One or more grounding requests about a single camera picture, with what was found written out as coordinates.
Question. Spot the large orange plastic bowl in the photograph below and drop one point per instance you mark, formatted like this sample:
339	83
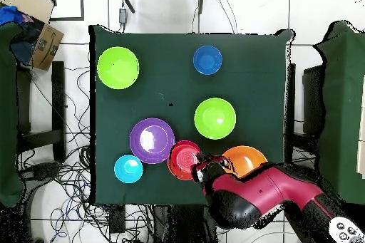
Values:
245	159

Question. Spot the green plastic bowl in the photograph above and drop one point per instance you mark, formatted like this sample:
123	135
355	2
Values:
118	67
215	118

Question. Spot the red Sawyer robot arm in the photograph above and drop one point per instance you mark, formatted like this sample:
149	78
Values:
256	191

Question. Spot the red-orange plastic bowl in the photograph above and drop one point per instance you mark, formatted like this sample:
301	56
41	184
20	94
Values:
182	160

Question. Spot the black tripod leg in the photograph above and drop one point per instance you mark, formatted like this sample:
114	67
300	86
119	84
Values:
127	0
201	0

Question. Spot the green cloth covered table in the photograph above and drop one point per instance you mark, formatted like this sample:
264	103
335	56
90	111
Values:
7	112
342	112

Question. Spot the black stool frame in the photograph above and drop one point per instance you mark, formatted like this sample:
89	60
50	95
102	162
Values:
313	100
59	97

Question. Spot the brown cardboard box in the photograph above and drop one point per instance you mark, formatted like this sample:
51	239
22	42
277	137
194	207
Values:
47	46

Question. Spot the black metal frame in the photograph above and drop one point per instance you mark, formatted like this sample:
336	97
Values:
82	3

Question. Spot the black power strip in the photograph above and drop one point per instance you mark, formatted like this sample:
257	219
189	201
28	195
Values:
117	217

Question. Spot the black pedestal foot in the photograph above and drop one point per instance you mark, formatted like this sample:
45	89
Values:
42	170

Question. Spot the blue plastic bowl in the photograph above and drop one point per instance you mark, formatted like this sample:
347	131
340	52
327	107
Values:
207	60

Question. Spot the blue cloth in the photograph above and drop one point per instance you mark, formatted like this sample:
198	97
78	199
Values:
10	15

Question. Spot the dark green tablecloth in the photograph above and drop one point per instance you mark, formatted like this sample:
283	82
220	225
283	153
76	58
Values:
256	83

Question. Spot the purple plastic bowl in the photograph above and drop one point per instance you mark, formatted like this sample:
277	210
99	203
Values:
151	140

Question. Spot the cyan plastic bowl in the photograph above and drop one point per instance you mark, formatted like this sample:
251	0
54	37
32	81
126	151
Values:
128	169

